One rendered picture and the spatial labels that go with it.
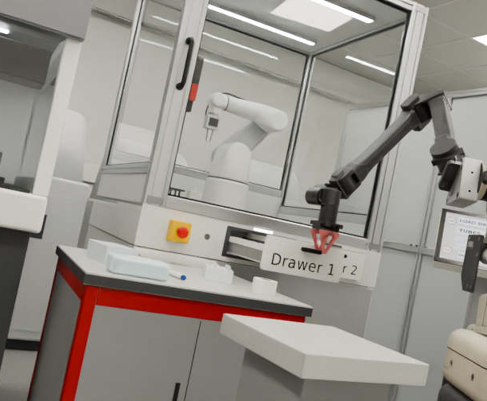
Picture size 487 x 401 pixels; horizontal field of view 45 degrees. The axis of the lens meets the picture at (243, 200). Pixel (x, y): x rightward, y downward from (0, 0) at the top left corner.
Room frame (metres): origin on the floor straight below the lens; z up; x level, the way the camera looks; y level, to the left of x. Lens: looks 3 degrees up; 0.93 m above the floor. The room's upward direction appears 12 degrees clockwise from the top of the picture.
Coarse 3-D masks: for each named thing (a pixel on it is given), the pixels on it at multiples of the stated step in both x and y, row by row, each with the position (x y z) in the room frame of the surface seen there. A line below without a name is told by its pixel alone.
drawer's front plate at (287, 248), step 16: (272, 240) 1.86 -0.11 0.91; (288, 240) 1.88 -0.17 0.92; (272, 256) 1.86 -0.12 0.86; (288, 256) 1.88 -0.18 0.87; (304, 256) 1.91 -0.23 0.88; (320, 256) 1.93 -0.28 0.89; (336, 256) 1.95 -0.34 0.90; (288, 272) 1.89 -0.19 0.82; (304, 272) 1.91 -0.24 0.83; (320, 272) 1.93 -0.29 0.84; (336, 272) 1.96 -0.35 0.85
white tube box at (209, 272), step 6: (204, 264) 1.88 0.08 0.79; (210, 264) 1.89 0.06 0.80; (204, 270) 1.83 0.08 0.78; (210, 270) 1.77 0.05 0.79; (216, 270) 1.77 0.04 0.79; (222, 270) 1.77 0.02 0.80; (204, 276) 1.77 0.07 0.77; (210, 276) 1.77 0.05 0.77; (216, 276) 1.77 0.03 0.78; (222, 276) 1.77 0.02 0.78; (228, 276) 1.78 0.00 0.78; (228, 282) 1.78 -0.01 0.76
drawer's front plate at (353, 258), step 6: (348, 252) 2.35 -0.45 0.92; (354, 252) 2.36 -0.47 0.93; (348, 258) 2.35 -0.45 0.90; (354, 258) 2.37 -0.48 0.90; (360, 258) 2.38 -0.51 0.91; (342, 264) 2.35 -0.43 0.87; (348, 264) 2.36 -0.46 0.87; (354, 264) 2.37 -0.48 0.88; (360, 264) 2.38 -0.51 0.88; (342, 270) 2.35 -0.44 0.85; (348, 270) 2.36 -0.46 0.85; (360, 270) 2.38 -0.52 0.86; (342, 276) 2.35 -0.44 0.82; (348, 276) 2.36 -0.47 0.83; (354, 276) 2.37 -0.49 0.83; (360, 276) 2.39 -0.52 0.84
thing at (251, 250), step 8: (232, 240) 2.14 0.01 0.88; (240, 240) 2.08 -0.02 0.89; (248, 240) 2.02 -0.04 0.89; (232, 248) 2.12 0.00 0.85; (240, 248) 2.06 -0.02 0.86; (248, 248) 2.00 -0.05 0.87; (256, 248) 1.95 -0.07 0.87; (240, 256) 2.05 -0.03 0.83; (248, 256) 1.99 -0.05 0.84; (256, 256) 1.94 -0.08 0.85
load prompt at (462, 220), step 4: (460, 216) 2.58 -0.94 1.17; (464, 216) 2.58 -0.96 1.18; (460, 220) 2.57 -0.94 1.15; (464, 220) 2.57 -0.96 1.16; (468, 220) 2.56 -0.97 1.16; (472, 220) 2.56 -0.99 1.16; (476, 220) 2.56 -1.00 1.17; (480, 220) 2.56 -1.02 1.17; (484, 220) 2.56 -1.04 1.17; (464, 224) 2.55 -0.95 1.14; (468, 224) 2.55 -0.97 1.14; (472, 224) 2.55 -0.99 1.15; (476, 224) 2.55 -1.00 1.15; (480, 224) 2.54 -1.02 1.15; (484, 224) 2.54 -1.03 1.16; (484, 228) 2.53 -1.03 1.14
